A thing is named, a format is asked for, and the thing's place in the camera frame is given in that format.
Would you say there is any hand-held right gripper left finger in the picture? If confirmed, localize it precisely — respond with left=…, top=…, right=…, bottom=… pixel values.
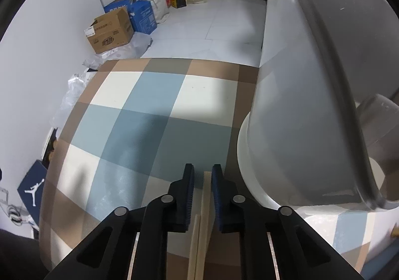
left=44, top=164, right=196, bottom=280

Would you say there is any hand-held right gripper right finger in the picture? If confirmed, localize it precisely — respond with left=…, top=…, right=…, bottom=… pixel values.
left=212, top=165, right=365, bottom=280

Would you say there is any wooden chopstick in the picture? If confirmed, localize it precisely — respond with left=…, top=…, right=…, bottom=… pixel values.
left=195, top=171, right=213, bottom=280
left=187, top=214, right=200, bottom=280

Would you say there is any white utensil container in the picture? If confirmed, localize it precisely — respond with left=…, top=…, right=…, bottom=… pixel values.
left=236, top=0, right=399, bottom=212

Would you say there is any checked tablecloth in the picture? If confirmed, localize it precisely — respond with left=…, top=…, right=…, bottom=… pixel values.
left=39, top=57, right=376, bottom=275

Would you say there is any dark box with yellow print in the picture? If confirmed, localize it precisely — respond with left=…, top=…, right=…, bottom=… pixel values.
left=41, top=128, right=60, bottom=169

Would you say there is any navy shoe box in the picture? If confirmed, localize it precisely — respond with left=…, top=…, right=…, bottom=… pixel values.
left=17, top=159, right=48, bottom=228

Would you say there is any clear plastic bags pile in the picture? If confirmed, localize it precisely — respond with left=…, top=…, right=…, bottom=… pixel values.
left=51, top=33, right=154, bottom=129

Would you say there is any brown cardboard box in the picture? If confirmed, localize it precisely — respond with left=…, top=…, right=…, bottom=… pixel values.
left=84, top=6, right=135, bottom=55

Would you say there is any blue cardboard box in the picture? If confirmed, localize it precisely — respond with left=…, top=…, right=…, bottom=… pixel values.
left=104, top=0, right=158, bottom=34

